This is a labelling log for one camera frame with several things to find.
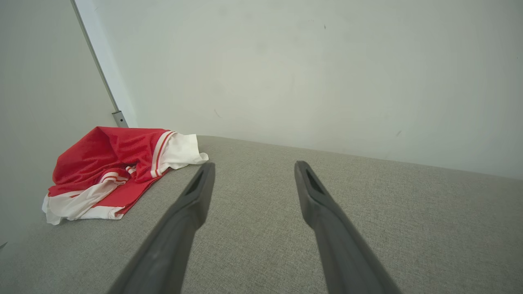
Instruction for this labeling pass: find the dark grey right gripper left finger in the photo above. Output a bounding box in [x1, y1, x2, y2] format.
[107, 162, 216, 294]

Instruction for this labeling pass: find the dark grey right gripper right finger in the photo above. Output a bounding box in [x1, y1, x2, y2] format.
[294, 160, 401, 294]

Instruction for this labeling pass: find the red Bulls basketball jersey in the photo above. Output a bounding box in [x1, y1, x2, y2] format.
[42, 126, 209, 226]

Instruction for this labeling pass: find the grey metal wall rail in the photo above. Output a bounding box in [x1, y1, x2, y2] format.
[70, 0, 129, 128]

